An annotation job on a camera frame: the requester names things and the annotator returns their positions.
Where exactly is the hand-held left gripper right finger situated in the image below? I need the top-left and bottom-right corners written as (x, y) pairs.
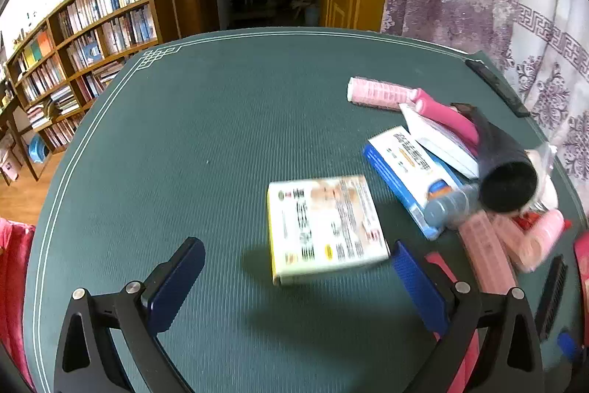
top-left (391, 240), bottom-right (546, 393)

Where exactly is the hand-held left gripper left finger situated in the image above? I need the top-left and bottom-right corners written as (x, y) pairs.
top-left (54, 236), bottom-right (206, 393)

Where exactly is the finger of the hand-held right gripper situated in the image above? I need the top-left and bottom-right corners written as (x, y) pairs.
top-left (557, 331), bottom-right (583, 364)

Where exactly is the pink cardboard box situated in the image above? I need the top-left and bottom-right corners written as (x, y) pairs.
top-left (573, 229), bottom-right (589, 320)

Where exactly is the grey bottle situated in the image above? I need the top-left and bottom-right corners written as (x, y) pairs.
top-left (423, 183), bottom-right (482, 230)

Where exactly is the yellow white medicine box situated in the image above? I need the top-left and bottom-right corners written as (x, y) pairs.
top-left (268, 175), bottom-right (391, 286)

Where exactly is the blue white medicine box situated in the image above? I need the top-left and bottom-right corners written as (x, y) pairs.
top-left (362, 126), bottom-right (470, 241)

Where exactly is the red snack packet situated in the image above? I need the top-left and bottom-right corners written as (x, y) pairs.
top-left (515, 211), bottom-right (541, 230)

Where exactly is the black cylindrical tube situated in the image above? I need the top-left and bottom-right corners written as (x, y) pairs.
top-left (453, 103), bottom-right (539, 214)

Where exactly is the striped pale pink hair roller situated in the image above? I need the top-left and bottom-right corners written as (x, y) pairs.
top-left (346, 76), bottom-right (422, 114)

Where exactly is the green padded desktop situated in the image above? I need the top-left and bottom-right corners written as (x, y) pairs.
top-left (23, 27), bottom-right (589, 393)

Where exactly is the pink flat strip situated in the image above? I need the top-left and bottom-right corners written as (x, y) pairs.
top-left (426, 252), bottom-right (480, 393)

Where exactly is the black comb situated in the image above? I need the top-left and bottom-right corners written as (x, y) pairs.
top-left (536, 255), bottom-right (568, 341)

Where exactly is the round pale pink hair roller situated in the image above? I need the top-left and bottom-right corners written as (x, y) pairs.
top-left (494, 209), bottom-right (566, 271)

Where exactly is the small white box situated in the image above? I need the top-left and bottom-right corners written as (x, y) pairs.
top-left (398, 102), bottom-right (480, 179)

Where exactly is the pink red cloth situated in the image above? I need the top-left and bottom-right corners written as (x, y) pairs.
top-left (0, 218), bottom-right (38, 389)

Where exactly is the hot pink foam roller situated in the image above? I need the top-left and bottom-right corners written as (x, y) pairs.
top-left (411, 88), bottom-right (480, 154)

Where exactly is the clear plastic bag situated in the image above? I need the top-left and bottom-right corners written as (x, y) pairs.
top-left (525, 143), bottom-right (560, 212)

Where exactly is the black remote control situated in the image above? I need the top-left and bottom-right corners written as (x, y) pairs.
top-left (465, 58), bottom-right (531, 118)

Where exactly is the wooden chair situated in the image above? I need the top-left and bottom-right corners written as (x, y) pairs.
top-left (0, 94), bottom-right (42, 182)

